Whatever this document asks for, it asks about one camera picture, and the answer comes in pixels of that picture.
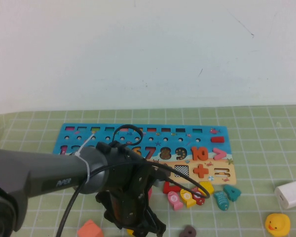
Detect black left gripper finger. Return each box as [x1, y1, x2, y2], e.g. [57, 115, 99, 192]
[144, 209, 167, 237]
[115, 223, 151, 237]

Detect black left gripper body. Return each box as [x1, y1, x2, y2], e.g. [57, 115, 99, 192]
[96, 187, 150, 230]

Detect brown number eight piece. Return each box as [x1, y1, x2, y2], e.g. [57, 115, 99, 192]
[179, 225, 197, 237]

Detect red number seven piece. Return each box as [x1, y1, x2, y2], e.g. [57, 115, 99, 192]
[162, 181, 182, 195]

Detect yellow pentagon piece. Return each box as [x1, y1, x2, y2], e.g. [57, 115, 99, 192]
[198, 181, 215, 197]

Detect orange plus sign piece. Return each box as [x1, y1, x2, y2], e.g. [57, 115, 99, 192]
[193, 164, 210, 178]

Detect orange number ten piece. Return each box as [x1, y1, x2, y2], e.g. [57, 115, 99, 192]
[191, 146, 209, 160]

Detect teal number four piece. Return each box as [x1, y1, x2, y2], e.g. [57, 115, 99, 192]
[223, 184, 242, 202]

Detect blue wooden number puzzle board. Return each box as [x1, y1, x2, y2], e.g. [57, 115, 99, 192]
[51, 122, 237, 185]

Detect pink greater-than sign piece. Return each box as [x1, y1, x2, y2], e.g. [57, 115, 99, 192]
[213, 147, 227, 160]

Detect pink wooden fish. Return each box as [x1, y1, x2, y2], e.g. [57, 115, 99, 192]
[167, 191, 184, 210]

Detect orange wooden block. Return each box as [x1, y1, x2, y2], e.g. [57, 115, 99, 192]
[76, 219, 105, 237]

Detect yellow wooden fish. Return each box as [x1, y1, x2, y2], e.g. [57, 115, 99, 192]
[179, 189, 197, 208]

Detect red wooden fish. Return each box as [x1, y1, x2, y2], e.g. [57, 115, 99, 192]
[191, 187, 206, 205]

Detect white zip tie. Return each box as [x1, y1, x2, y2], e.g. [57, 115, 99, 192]
[74, 133, 96, 185]

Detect teal wooden fish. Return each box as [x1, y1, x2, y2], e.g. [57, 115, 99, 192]
[213, 190, 229, 211]

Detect yellow rubber duck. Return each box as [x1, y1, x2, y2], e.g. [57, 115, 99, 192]
[265, 213, 291, 237]

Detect white power adapter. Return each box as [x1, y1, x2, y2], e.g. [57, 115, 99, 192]
[274, 180, 296, 210]

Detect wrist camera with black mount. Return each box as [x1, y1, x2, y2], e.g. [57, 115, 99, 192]
[132, 164, 165, 192]

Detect short black looped cable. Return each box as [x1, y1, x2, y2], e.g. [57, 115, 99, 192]
[110, 125, 143, 149]

